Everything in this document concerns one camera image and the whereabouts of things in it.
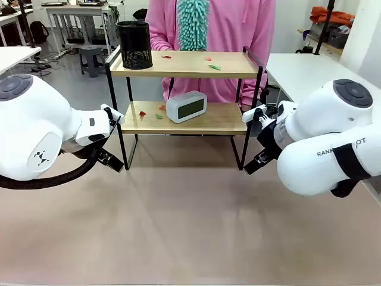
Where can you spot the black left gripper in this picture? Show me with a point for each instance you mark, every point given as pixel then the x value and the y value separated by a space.
pixel 102 155

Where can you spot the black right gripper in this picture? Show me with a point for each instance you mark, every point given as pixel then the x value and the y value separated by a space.
pixel 269 140

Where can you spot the white digital alarm clock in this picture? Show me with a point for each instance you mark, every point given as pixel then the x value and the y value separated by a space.
pixel 186 107

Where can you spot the black mesh pen holder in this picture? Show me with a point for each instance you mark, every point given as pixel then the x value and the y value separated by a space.
pixel 134 44

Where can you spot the teal chenille duster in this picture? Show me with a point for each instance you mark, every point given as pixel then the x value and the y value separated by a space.
pixel 192 26

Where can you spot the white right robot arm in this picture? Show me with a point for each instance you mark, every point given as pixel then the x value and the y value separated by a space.
pixel 324 125

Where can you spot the person's left forearm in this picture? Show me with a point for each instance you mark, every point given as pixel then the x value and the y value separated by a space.
pixel 251 89

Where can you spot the person's right forearm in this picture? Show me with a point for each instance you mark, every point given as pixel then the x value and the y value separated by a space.
pixel 160 43

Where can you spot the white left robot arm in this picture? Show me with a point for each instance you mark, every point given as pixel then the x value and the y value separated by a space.
pixel 29 125

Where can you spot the wooden two-tier metal shelf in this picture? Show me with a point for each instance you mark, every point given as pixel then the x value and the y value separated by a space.
pixel 190 67

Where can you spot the small green paper scrap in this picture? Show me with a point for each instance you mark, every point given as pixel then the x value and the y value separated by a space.
pixel 159 116

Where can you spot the large white table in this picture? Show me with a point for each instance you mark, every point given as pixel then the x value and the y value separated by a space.
pixel 297 71

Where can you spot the large green paper scrap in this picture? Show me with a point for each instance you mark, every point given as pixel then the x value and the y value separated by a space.
pixel 215 67

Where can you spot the grey plastic stool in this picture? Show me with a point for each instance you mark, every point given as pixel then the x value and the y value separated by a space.
pixel 90 58

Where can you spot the white power strip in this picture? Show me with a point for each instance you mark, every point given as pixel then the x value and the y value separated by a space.
pixel 62 53

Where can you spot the black round object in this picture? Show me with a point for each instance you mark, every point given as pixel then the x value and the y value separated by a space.
pixel 305 49

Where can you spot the person in pink hoodie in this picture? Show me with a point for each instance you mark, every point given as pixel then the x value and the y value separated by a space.
pixel 232 32

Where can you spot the blue object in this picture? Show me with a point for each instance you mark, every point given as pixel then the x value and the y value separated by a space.
pixel 306 36

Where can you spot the white side table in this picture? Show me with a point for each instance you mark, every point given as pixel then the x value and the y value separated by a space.
pixel 15 58

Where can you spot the grey storage crate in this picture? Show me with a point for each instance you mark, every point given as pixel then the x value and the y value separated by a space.
pixel 337 38

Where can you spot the black cap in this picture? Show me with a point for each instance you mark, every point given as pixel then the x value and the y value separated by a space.
pixel 140 13

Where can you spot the grey framed workbench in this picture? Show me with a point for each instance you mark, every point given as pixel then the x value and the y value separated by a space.
pixel 77 10

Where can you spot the orange cloth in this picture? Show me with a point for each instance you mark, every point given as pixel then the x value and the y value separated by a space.
pixel 333 16

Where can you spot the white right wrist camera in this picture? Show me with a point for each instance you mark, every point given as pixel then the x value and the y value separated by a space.
pixel 250 114

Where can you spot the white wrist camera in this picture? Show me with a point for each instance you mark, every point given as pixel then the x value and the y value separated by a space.
pixel 250 114
pixel 104 107

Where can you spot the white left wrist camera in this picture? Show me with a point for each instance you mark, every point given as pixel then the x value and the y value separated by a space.
pixel 104 107

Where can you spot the black camera stand pole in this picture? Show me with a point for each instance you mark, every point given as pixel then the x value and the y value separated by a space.
pixel 27 24
pixel 324 26

